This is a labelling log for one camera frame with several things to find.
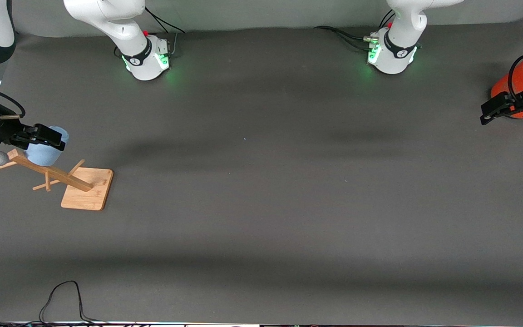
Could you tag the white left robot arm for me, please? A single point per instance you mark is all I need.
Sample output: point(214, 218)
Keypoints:
point(400, 50)

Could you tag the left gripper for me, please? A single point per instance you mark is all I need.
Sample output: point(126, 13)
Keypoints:
point(521, 104)

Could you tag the light blue cup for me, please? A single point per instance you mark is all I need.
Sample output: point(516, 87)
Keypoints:
point(43, 156)

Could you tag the orange can with grey lid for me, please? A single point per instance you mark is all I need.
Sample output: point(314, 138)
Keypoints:
point(522, 75)

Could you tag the wooden mug tree stand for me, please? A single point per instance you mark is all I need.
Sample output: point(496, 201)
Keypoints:
point(86, 190)

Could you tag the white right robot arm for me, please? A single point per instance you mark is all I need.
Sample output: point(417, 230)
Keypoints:
point(120, 27)

